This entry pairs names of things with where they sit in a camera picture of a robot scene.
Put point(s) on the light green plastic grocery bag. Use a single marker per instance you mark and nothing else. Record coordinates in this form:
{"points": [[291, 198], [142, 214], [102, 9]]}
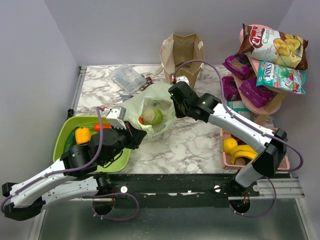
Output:
{"points": [[155, 96]]}

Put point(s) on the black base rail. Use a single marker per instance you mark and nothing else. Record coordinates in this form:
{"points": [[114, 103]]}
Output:
{"points": [[156, 191]]}

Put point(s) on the yellow toy bananas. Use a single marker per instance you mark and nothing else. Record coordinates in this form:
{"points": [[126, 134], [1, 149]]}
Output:
{"points": [[242, 151]]}

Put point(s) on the purple snack bag top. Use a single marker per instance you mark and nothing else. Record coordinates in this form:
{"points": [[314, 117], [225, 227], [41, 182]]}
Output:
{"points": [[239, 65]]}

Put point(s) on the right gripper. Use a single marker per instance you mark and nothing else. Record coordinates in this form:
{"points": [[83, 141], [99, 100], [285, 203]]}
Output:
{"points": [[178, 113]]}

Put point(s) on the purple snack bag left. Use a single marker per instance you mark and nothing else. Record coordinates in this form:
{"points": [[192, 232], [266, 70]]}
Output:
{"points": [[230, 90]]}

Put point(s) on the yellow toy lemon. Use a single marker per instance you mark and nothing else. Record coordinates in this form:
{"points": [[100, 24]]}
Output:
{"points": [[228, 144]]}

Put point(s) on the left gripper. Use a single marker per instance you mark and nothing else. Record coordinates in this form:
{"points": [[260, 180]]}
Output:
{"points": [[135, 136]]}

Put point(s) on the teal Fox's candy bag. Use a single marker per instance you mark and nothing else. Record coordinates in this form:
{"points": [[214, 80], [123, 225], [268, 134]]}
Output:
{"points": [[281, 77]]}

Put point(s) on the lime green tray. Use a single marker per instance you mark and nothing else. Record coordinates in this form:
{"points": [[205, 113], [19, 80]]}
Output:
{"points": [[87, 121]]}

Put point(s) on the purple snack bag right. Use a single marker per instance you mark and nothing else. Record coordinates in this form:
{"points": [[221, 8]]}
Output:
{"points": [[258, 95]]}

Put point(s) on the green toy cabbage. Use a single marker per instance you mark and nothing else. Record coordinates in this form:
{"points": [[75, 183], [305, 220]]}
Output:
{"points": [[152, 116]]}

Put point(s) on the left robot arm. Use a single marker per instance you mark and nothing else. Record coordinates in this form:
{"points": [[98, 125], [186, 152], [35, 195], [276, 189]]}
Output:
{"points": [[67, 178]]}

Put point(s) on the orange toy pumpkin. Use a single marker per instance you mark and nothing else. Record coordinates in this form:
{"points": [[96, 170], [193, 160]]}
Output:
{"points": [[141, 120]]}

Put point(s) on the brown cassava chips bag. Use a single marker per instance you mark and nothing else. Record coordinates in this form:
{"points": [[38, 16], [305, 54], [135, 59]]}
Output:
{"points": [[284, 49]]}

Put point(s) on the yellow toy bell pepper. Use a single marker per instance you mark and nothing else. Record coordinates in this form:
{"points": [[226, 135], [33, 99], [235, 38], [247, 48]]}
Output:
{"points": [[82, 135]]}

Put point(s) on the green toy cucumber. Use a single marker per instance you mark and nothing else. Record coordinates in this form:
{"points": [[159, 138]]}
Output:
{"points": [[70, 141]]}

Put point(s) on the brown paper bag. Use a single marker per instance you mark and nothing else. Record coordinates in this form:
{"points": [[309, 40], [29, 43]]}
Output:
{"points": [[176, 51]]}

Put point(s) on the purple snack bag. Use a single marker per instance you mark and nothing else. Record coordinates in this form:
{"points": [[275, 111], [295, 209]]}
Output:
{"points": [[239, 65], [258, 95], [230, 90]]}

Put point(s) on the dark red toy grapes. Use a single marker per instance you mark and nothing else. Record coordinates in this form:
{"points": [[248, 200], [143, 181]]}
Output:
{"points": [[238, 140]]}

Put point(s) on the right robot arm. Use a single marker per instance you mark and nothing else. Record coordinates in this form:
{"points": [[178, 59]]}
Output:
{"points": [[268, 144]]}

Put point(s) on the brown toy faucet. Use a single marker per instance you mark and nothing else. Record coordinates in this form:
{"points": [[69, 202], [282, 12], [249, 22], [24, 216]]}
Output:
{"points": [[148, 83]]}

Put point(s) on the teal white snack packet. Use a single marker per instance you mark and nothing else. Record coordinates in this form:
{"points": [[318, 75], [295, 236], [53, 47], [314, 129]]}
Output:
{"points": [[240, 108]]}

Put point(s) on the clear plastic organizer box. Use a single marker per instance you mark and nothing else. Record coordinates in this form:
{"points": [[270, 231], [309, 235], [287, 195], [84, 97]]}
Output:
{"points": [[127, 78]]}

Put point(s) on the red toy carrot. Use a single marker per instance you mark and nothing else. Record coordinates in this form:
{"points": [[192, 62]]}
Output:
{"points": [[97, 127]]}

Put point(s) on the pink plastic basket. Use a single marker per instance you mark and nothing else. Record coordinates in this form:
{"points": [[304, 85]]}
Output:
{"points": [[240, 163]]}

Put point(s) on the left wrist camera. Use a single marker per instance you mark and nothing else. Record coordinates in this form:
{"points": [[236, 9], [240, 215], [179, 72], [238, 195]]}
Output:
{"points": [[115, 117]]}

